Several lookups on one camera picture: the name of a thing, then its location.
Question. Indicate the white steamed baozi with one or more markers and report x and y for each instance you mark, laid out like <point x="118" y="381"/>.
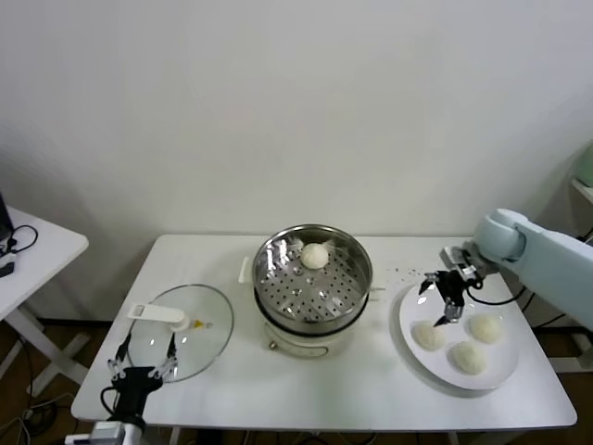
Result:
<point x="469" y="357"/>
<point x="428" y="336"/>
<point x="486" y="328"/>
<point x="315" y="256"/>

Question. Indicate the cream electric cooking pot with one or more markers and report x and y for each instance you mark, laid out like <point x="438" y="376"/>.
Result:
<point x="315" y="345"/>

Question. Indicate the small white adapter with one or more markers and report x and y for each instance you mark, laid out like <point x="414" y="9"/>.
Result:
<point x="6" y="258"/>

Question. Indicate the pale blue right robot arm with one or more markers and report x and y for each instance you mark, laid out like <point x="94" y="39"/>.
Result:
<point x="556" y="259"/>

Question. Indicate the white side table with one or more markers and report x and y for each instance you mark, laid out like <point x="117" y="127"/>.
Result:
<point x="584" y="190"/>
<point x="46" y="259"/>

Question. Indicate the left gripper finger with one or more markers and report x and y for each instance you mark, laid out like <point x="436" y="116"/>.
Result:
<point x="170" y="352"/>
<point x="121" y="354"/>

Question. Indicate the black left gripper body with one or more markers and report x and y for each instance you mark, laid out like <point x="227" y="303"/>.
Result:
<point x="134" y="385"/>

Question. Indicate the pale green appliance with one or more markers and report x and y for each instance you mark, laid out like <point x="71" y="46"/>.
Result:
<point x="586" y="167"/>

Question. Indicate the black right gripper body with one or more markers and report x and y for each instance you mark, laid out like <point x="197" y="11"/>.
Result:
<point x="453" y="286"/>

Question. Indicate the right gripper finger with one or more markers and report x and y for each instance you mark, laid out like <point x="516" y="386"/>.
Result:
<point x="427" y="279"/>
<point x="451" y="311"/>

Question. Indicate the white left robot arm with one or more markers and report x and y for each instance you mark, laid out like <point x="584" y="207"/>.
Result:
<point x="135" y="436"/>

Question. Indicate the perforated stainless steamer basket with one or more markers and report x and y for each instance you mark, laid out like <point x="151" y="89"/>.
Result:
<point x="333" y="292"/>

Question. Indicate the white oval plate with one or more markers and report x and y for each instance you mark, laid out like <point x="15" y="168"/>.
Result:
<point x="505" y="361"/>

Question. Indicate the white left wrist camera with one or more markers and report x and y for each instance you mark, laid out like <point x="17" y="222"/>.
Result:
<point x="109" y="432"/>

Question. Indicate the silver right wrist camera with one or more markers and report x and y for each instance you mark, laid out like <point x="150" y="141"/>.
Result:
<point x="451" y="256"/>

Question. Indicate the small black device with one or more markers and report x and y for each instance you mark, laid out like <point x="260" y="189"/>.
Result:
<point x="6" y="270"/>

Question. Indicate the dark laptop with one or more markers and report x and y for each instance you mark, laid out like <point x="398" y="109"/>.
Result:
<point x="4" y="218"/>

